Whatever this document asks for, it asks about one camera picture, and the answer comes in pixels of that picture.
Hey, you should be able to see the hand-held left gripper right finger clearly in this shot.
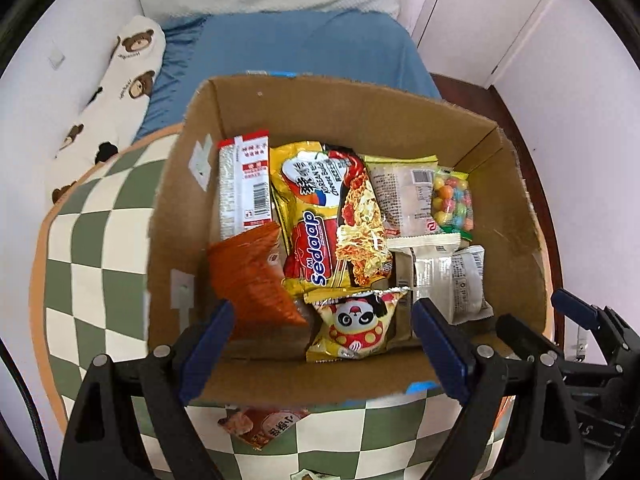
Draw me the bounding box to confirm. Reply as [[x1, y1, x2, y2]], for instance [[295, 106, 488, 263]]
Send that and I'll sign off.
[[411, 299, 586, 480]]

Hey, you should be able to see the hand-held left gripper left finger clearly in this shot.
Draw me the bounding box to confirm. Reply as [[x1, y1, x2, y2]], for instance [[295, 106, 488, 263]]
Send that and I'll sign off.
[[60, 300, 236, 480]]

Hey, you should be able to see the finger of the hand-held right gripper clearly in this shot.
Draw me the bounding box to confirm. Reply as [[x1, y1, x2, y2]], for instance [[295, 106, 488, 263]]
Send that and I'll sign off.
[[495, 312, 568, 367], [551, 287, 623, 343]]

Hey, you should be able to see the small white grey snack packet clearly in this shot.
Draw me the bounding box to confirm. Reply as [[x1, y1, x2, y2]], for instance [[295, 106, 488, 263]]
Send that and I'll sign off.
[[412, 245, 494, 324]]

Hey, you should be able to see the orange snack packet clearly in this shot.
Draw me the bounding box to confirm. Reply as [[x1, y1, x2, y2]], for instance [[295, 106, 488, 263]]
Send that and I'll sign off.
[[207, 221, 309, 332]]

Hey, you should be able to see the yellow panda snack packet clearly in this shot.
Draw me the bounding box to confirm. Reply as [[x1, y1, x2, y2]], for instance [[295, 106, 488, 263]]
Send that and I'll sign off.
[[305, 287, 412, 365]]

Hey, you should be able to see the cardboard box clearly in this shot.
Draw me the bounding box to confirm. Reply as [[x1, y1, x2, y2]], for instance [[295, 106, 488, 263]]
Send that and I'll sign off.
[[147, 74, 552, 407]]

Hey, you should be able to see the colourful candy ball bag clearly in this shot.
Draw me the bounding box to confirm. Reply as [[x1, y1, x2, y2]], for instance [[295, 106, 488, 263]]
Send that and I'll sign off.
[[431, 170, 475, 243]]

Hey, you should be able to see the clear yellow-edged snack packet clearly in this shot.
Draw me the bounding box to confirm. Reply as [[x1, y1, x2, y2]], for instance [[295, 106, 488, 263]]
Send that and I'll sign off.
[[362, 154, 443, 238]]

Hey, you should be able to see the long white red snack packet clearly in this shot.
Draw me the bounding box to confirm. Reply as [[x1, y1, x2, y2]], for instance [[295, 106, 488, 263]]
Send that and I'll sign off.
[[217, 131, 274, 241]]

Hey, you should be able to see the yellow instant noodle packet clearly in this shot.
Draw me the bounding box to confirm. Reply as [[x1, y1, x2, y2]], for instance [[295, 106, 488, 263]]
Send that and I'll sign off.
[[270, 141, 396, 303]]

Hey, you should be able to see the brown red snack packet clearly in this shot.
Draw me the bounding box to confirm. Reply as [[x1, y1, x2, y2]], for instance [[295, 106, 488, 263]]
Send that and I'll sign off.
[[218, 406, 311, 452]]

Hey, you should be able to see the green white checkered mat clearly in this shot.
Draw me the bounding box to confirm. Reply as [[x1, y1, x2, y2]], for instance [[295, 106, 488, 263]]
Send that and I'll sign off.
[[30, 124, 557, 480]]

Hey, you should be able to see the white bear print pillow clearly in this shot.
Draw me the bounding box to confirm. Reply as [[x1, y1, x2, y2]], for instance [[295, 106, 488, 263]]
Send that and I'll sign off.
[[47, 15, 167, 206]]

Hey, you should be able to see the white door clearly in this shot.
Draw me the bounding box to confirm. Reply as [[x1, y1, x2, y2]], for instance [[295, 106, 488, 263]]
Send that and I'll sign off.
[[414, 0, 557, 87]]

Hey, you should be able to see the blue bedsheet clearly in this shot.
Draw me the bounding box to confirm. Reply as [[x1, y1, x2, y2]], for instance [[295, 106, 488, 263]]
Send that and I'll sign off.
[[132, 10, 442, 142]]

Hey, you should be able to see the black cable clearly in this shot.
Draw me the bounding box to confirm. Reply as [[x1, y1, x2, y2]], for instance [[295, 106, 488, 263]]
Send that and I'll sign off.
[[0, 340, 48, 480]]

